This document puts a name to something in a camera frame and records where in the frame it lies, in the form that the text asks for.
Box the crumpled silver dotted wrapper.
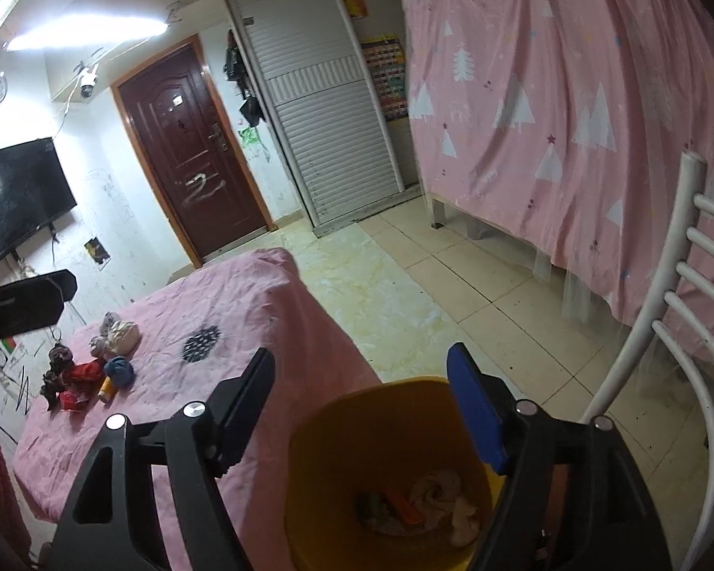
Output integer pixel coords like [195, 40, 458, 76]
[89, 312, 141, 361]

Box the yellow wall sticker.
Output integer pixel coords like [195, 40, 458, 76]
[343, 0, 368, 20]

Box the red striped sock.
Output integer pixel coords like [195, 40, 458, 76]
[59, 360, 105, 413]

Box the pink bed sheet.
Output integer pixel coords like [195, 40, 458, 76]
[12, 247, 379, 570]

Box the dark red wooden door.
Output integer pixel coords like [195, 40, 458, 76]
[112, 35, 274, 268]

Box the pink tree-print curtain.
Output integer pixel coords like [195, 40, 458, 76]
[402, 0, 714, 325]

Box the white louvered wardrobe door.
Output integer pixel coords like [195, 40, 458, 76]
[229, 0, 405, 235]

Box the colourful wall chart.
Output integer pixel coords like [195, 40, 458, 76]
[361, 35, 408, 122]

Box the black hanging bag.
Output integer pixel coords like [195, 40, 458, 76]
[239, 93, 265, 128]

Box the fluorescent ceiling light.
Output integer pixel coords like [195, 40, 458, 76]
[5, 13, 169, 52]

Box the white metal chair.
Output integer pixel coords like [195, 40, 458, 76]
[582, 151, 714, 570]

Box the white security camera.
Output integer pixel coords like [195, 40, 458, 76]
[76, 62, 99, 99]

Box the black wall television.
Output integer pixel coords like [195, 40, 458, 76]
[0, 138, 77, 262]

